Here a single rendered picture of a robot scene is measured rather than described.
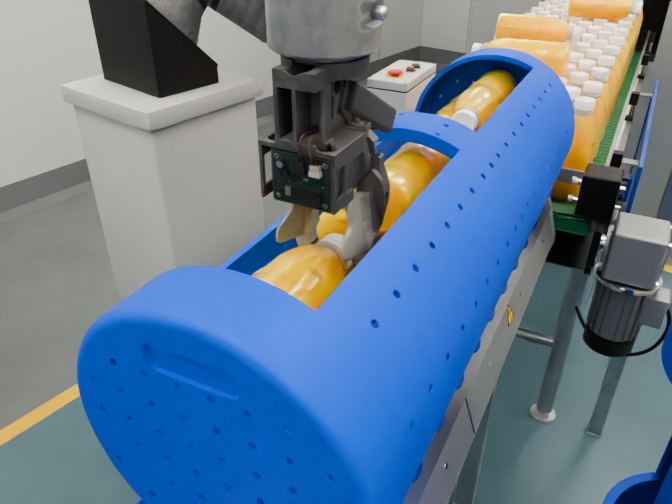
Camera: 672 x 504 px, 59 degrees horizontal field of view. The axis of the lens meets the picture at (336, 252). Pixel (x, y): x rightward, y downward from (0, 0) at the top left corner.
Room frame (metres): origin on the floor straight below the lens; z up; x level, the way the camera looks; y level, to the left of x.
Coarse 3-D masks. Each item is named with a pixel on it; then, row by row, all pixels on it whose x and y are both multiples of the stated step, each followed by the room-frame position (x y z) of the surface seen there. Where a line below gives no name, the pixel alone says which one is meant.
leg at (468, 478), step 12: (492, 396) 1.00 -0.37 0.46; (492, 408) 1.04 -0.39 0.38; (480, 432) 1.00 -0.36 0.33; (480, 444) 1.00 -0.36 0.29; (468, 456) 1.01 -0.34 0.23; (480, 456) 1.00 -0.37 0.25; (468, 468) 1.01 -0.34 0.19; (480, 468) 1.03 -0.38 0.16; (468, 480) 1.01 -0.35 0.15; (456, 492) 1.02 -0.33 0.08; (468, 492) 1.01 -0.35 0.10
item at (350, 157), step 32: (288, 64) 0.45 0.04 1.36; (320, 64) 0.44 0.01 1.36; (352, 64) 0.45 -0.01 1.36; (288, 96) 0.46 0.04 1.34; (320, 96) 0.44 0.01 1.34; (288, 128) 0.46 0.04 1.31; (320, 128) 0.44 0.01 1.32; (352, 128) 0.48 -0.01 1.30; (288, 160) 0.44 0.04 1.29; (320, 160) 0.43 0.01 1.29; (352, 160) 0.46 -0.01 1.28; (288, 192) 0.44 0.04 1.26; (320, 192) 0.43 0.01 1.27; (352, 192) 0.45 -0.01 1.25
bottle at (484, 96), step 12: (492, 72) 1.04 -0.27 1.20; (504, 72) 1.05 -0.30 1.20; (480, 84) 0.97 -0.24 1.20; (492, 84) 0.97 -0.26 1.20; (504, 84) 1.00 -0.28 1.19; (516, 84) 1.04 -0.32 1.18; (468, 96) 0.92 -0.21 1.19; (480, 96) 0.92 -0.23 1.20; (492, 96) 0.93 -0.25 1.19; (504, 96) 0.97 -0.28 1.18; (456, 108) 0.92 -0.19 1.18; (468, 108) 0.90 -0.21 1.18; (480, 108) 0.90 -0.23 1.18; (492, 108) 0.91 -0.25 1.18; (480, 120) 0.90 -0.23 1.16
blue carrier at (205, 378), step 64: (512, 64) 1.06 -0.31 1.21; (448, 128) 0.68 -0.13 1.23; (512, 128) 0.75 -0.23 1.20; (448, 192) 0.54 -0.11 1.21; (512, 192) 0.64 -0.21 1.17; (256, 256) 0.60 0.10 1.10; (384, 256) 0.41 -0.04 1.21; (448, 256) 0.46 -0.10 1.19; (512, 256) 0.59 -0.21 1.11; (128, 320) 0.33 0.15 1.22; (192, 320) 0.31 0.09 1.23; (256, 320) 0.31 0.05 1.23; (320, 320) 0.33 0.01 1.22; (384, 320) 0.35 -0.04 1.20; (448, 320) 0.41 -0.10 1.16; (128, 384) 0.34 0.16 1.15; (192, 384) 0.30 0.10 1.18; (256, 384) 0.28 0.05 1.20; (320, 384) 0.28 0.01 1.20; (384, 384) 0.31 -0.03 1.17; (448, 384) 0.38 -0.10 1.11; (128, 448) 0.34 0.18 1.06; (192, 448) 0.31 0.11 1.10; (256, 448) 0.28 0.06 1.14; (320, 448) 0.26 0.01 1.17; (384, 448) 0.27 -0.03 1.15
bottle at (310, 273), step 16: (288, 256) 0.44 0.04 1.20; (304, 256) 0.44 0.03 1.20; (320, 256) 0.44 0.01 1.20; (336, 256) 0.46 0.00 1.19; (272, 272) 0.41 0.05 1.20; (288, 272) 0.41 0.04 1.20; (304, 272) 0.42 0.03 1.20; (320, 272) 0.42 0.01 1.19; (336, 272) 0.44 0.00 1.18; (288, 288) 0.39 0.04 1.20; (304, 288) 0.40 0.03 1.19; (320, 288) 0.41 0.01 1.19; (320, 304) 0.40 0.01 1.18
